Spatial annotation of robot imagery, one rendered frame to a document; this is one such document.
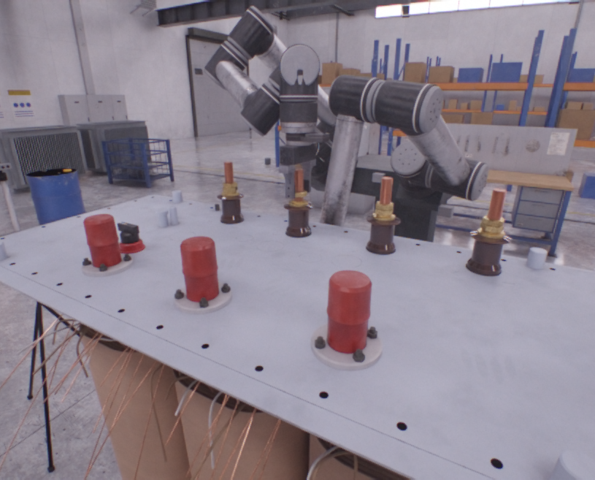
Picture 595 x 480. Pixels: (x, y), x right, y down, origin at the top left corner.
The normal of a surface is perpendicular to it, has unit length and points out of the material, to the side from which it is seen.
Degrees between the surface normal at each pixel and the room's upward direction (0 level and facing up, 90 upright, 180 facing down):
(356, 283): 4
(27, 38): 90
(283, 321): 0
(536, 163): 90
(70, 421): 0
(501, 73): 90
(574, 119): 90
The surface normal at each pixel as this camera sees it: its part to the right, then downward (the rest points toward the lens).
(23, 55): 0.87, 0.18
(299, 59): 0.07, 0.36
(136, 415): -0.16, 0.36
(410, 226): -0.60, 0.29
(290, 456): 0.58, 0.30
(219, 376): -0.09, -0.85
